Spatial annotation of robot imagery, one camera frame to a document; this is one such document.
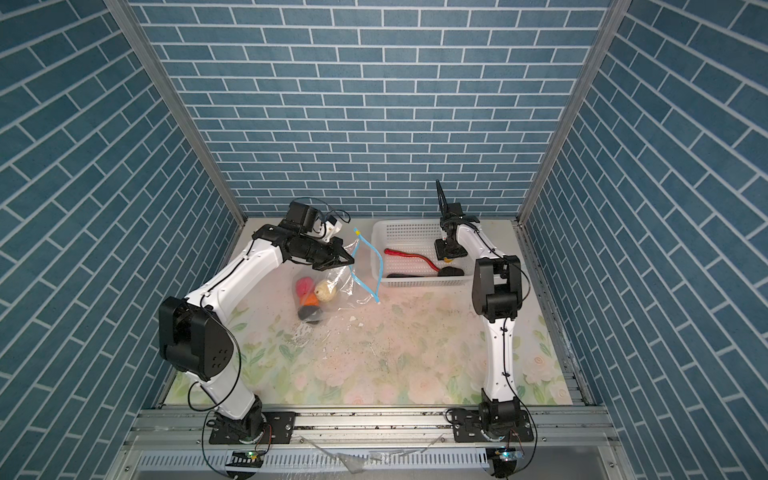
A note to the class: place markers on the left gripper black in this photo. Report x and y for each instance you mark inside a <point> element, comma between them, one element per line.
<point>334,248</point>

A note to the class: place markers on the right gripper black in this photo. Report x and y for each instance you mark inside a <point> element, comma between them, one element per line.
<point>441,253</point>

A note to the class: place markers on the pink toy fruit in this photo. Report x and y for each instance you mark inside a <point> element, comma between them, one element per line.
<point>304,287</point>

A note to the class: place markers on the cream toy food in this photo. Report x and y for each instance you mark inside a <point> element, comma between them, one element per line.
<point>325,291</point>

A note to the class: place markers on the clear zip top bag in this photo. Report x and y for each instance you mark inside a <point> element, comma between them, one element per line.
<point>353,291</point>

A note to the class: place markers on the white plastic mesh basket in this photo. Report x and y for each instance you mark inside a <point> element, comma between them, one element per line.
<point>414,236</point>

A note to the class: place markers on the orange toy fruit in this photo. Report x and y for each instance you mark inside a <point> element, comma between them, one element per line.
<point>310,299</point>

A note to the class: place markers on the dark brown toy food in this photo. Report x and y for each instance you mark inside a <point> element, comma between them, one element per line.
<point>310,313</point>

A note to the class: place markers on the red toy chili pepper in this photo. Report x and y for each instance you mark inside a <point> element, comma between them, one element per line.
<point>401,254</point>

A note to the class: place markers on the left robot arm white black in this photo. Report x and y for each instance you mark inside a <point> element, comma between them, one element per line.
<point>193,333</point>

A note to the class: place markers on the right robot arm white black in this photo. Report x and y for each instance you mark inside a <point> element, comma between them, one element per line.
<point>497,297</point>

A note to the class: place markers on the black toy avocado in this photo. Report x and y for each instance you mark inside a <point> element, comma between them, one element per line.
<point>450,271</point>

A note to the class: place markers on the black toy eggplant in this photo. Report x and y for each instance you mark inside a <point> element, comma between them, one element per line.
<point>405,275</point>

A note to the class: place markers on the right circuit board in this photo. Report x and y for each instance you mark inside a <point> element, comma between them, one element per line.
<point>505,455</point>

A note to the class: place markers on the circuit board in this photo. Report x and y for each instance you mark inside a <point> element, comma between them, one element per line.
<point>505,455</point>
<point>245,459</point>

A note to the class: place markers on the left circuit board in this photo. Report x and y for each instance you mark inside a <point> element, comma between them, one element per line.
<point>245,459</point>

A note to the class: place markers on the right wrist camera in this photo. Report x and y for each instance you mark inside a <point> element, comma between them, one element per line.
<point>452,214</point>

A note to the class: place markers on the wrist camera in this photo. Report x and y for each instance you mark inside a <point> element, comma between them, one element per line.
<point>452,214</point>
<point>308,221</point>

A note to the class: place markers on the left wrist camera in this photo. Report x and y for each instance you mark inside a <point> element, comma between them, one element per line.
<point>308,221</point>

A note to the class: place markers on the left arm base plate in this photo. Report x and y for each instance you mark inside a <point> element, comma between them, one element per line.
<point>273,427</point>

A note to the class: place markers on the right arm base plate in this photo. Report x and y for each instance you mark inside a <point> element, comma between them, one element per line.
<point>467,427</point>

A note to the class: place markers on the aluminium front rail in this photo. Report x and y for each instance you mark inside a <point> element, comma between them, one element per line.
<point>388,427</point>

